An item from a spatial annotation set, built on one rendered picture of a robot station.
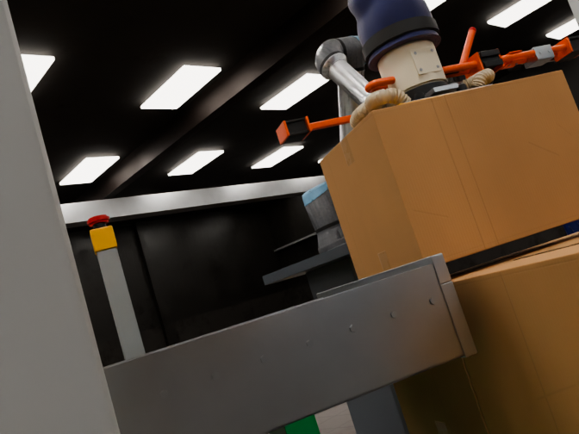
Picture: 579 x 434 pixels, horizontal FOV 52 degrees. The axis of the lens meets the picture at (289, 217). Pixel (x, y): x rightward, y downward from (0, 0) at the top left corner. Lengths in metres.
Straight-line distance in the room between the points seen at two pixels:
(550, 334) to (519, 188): 0.54
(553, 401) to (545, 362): 0.07
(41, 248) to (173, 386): 0.77
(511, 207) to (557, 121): 0.29
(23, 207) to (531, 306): 0.99
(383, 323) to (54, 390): 0.92
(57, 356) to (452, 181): 1.29
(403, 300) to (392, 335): 0.07
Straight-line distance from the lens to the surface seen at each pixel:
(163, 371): 1.06
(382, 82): 1.72
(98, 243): 1.90
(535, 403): 1.28
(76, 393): 0.30
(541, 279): 1.14
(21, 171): 0.32
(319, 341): 1.12
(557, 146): 1.72
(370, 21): 1.79
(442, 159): 1.51
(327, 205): 2.44
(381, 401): 2.40
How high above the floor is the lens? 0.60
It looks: 8 degrees up
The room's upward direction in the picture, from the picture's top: 18 degrees counter-clockwise
